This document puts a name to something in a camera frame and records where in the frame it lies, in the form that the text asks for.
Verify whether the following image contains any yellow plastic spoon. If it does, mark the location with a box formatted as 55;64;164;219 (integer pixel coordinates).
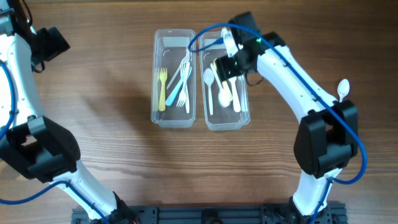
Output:
213;59;233;103

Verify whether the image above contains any white spoon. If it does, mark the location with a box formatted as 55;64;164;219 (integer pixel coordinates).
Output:
337;79;350;103
203;68;214;115
229;77;241;113

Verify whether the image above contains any white spoon bowl down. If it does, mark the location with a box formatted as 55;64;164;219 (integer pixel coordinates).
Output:
210;63;230;108

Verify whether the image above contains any translucent white plastic fork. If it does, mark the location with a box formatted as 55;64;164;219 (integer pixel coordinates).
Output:
176;63;189;107

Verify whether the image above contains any yellow plastic fork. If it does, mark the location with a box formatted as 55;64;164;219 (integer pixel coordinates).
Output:
159;68;168;111

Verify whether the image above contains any light blue plastic fork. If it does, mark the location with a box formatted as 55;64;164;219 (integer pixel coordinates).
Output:
165;66;192;106

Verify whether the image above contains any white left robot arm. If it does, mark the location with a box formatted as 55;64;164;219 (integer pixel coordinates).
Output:
1;0;139;223

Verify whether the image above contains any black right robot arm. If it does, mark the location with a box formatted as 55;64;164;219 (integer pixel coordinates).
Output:
216;12;367;223

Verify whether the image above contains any right clear plastic container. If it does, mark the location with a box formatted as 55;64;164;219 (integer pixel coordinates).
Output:
200;44;251;131

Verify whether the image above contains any clear plastic container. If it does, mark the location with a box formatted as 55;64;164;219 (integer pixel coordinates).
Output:
150;29;197;128
200;44;251;131

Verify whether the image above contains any left clear plastic container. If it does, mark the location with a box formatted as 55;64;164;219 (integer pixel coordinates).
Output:
150;29;197;128

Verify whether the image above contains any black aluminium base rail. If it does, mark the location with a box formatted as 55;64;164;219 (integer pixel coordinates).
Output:
71;202;348;224

